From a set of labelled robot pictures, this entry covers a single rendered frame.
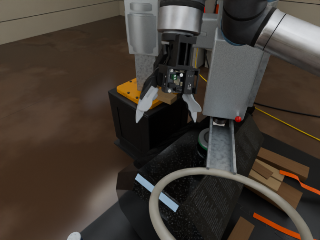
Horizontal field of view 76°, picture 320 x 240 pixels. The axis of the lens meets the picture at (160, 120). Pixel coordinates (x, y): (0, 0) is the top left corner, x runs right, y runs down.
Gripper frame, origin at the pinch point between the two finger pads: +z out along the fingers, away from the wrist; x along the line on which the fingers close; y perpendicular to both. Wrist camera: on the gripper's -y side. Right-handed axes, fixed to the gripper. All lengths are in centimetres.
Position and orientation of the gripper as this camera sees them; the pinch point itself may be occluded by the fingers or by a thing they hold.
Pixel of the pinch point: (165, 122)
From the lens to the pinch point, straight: 50.8
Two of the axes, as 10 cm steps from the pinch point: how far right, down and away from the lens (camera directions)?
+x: 9.5, 0.0, 3.1
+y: 2.9, 3.1, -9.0
